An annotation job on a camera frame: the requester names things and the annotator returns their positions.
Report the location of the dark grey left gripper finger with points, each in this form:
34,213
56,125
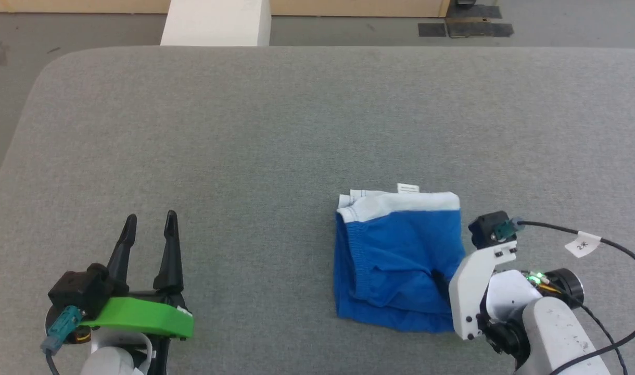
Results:
122,250
170,255

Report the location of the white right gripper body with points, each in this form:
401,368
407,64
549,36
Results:
476,291

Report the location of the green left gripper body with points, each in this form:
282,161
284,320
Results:
140,315

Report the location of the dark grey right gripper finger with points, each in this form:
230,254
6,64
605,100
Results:
442,285

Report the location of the blue shorts with white trim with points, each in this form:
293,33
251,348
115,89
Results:
395,265

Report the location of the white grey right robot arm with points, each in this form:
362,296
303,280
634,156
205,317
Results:
551,328

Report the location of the grey fabric sofa cushion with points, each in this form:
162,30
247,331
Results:
244,156

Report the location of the white box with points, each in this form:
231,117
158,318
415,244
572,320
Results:
218,23

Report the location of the large black floor tape patch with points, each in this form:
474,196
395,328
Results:
479,23

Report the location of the grey metal stand foot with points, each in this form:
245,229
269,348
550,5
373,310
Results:
466,2

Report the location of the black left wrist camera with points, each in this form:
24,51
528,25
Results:
83,289

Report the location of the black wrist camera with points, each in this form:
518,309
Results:
83,289
490,229

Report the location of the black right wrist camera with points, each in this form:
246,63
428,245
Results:
490,229

